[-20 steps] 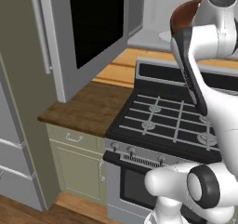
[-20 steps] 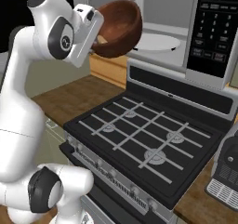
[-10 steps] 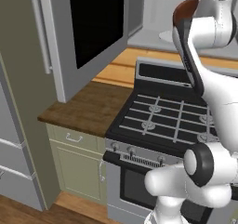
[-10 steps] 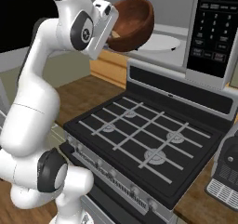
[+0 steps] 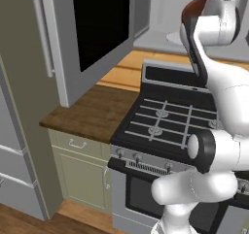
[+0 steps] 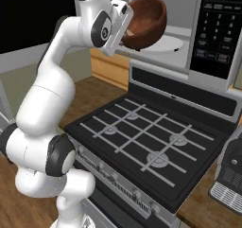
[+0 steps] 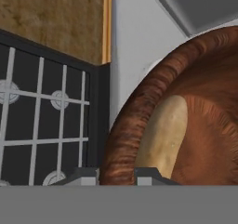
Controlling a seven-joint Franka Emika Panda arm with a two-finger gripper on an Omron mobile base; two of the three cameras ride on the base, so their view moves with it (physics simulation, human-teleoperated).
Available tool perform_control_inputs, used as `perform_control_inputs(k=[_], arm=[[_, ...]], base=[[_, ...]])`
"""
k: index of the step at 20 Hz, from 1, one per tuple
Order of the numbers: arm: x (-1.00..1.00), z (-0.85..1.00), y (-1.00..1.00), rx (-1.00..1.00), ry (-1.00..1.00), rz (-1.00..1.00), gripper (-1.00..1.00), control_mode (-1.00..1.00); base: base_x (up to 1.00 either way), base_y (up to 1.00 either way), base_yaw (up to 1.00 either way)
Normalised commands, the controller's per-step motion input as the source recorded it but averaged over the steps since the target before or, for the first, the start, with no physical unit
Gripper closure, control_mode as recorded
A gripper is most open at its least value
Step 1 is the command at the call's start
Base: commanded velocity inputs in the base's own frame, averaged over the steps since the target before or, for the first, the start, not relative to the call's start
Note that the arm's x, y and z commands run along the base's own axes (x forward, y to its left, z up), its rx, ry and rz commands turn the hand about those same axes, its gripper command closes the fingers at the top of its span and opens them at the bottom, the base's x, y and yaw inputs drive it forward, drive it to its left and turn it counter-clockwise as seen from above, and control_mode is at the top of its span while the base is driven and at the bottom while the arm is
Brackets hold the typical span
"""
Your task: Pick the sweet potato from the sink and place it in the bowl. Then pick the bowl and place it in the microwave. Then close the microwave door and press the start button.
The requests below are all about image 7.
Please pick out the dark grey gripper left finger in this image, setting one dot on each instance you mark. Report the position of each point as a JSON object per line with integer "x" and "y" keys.
{"x": 83, "y": 176}

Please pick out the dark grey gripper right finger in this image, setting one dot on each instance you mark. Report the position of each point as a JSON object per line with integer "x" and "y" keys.
{"x": 148, "y": 176}

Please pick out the brown wooden bowl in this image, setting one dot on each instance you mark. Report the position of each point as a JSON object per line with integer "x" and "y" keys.
{"x": 204, "y": 88}

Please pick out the pale tan sweet potato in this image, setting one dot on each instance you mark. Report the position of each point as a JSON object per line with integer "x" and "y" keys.
{"x": 164, "y": 134}

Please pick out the black hob with grey grate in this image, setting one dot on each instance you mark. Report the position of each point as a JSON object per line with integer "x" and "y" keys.
{"x": 46, "y": 79}

